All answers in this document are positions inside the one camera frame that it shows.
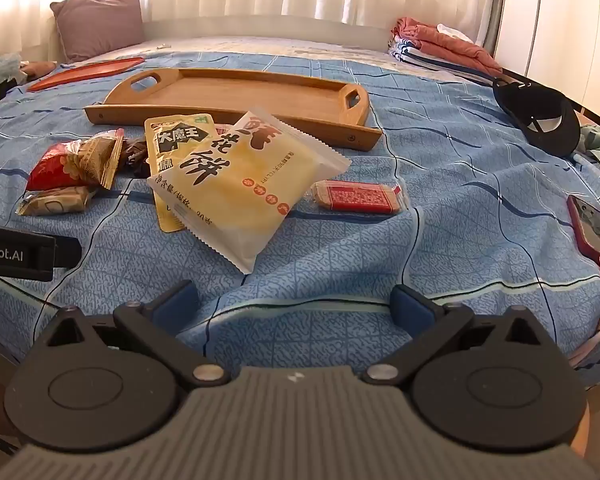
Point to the blue checked blanket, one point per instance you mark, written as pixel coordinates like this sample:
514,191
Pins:
430,260

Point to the red plastic lid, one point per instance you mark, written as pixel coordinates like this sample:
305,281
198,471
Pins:
80,74

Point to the small brown gold packet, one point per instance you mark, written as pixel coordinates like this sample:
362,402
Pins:
55,201

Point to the small metal item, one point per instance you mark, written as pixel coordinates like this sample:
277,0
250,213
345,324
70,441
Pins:
163,46

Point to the black cloth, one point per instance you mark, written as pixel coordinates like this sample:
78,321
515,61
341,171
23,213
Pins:
7,81

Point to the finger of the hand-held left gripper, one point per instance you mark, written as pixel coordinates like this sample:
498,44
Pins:
69,252

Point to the green curtain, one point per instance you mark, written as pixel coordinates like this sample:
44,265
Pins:
495,5

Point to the beige mattress sheet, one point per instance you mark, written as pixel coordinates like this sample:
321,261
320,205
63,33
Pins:
255,45

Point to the red label cracker packet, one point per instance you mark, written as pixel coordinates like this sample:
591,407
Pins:
355,197

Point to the purple pillow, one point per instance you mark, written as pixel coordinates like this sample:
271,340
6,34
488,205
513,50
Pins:
100,25

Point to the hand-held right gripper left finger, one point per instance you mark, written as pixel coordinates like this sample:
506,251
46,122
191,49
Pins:
175,310

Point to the white yellow pastry packet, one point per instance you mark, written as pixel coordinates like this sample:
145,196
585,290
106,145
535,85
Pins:
250,185

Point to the dark brown snack packet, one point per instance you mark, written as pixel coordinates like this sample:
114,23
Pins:
136,152

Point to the grey bed headboard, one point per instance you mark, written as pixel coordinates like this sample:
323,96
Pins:
280,27

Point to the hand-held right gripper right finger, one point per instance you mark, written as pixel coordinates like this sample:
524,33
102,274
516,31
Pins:
405,307

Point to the phone in red case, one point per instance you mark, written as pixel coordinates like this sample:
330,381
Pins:
587,240

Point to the light blue cloth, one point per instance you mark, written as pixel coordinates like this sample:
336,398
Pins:
0,65

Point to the brown pink cloth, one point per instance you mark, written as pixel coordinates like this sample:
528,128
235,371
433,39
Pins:
40,68

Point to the folded pink blanket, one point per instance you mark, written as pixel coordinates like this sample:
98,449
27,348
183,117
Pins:
450,45

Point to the red gold snack packet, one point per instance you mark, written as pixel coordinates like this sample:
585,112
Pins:
50,170

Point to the small red snack packet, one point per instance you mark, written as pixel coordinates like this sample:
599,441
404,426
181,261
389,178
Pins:
222,128

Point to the white cloth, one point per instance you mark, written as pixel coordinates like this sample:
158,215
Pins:
452,31

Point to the black cap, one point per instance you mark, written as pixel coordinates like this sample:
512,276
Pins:
510,95

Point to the yellow black-label snack packet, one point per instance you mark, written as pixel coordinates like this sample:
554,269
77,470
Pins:
167,135

